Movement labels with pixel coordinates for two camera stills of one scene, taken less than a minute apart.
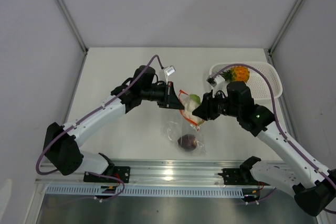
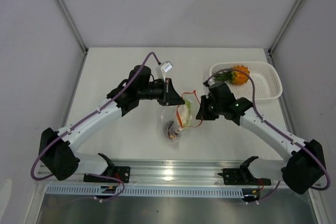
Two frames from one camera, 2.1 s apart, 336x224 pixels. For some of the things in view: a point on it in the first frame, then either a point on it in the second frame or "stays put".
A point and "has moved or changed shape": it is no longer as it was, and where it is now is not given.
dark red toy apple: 187,141 -> 171,135
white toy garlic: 189,107 -> 186,115
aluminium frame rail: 160,172 stays put
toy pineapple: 238,73 stays put
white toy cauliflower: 195,97 -> 188,104
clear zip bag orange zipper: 184,131 has moved or changed shape
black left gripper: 169,99 stays put
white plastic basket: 260,87 stays put
